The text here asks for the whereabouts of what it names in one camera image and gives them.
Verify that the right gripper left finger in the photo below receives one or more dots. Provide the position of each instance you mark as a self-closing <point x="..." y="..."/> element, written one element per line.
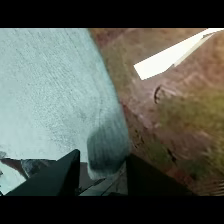
<point x="58" y="178"/>

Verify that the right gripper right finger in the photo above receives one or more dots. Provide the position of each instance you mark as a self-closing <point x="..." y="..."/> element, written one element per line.
<point x="146" y="180"/>

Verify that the pale grey garment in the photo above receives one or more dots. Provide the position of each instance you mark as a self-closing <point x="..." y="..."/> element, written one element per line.
<point x="50" y="93"/>

